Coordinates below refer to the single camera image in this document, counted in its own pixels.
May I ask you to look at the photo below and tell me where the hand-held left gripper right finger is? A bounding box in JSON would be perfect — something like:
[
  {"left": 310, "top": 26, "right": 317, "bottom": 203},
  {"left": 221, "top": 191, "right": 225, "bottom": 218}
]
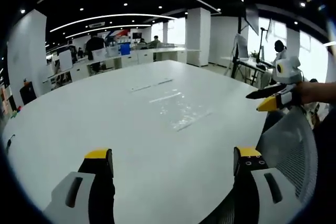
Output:
[{"left": 232, "top": 145, "right": 303, "bottom": 224}]

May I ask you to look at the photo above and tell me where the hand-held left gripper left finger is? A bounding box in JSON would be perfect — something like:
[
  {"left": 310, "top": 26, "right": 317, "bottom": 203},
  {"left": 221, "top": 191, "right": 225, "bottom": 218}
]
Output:
[{"left": 43, "top": 147, "right": 117, "bottom": 224}]

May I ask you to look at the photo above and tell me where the clear resealable bag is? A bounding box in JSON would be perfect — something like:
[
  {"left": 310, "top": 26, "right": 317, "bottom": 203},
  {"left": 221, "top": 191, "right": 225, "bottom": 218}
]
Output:
[{"left": 148, "top": 90, "right": 214, "bottom": 133}]

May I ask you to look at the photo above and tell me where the person's right hand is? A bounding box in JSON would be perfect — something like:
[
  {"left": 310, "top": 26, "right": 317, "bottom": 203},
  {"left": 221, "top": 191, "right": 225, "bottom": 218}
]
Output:
[{"left": 294, "top": 81, "right": 320, "bottom": 105}]

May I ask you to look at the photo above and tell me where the white side desk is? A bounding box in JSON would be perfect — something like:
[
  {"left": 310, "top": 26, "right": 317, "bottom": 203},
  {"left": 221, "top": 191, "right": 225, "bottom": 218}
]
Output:
[{"left": 220, "top": 56, "right": 275, "bottom": 88}]

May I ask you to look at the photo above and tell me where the black tripod stand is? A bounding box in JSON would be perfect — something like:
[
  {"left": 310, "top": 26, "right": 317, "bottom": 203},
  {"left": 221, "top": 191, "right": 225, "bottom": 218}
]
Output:
[{"left": 223, "top": 16, "right": 244, "bottom": 78}]

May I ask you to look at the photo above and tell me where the computer monitor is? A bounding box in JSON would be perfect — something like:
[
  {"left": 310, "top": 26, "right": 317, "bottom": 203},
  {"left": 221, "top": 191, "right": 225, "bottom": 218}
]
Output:
[{"left": 234, "top": 33, "right": 249, "bottom": 60}]

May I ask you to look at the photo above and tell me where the grey mesh office chair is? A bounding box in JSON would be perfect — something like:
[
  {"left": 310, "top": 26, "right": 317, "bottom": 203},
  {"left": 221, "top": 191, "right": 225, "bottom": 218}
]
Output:
[{"left": 201, "top": 105, "right": 320, "bottom": 224}]

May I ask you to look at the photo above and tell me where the hanging dark screen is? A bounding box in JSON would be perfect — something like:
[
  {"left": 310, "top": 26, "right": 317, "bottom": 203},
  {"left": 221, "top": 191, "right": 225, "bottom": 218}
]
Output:
[{"left": 245, "top": 8, "right": 260, "bottom": 35}]

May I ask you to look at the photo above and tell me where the white desk row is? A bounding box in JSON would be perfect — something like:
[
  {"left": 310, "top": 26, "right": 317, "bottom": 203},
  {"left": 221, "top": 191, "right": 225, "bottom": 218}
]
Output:
[{"left": 43, "top": 46, "right": 202, "bottom": 91}]

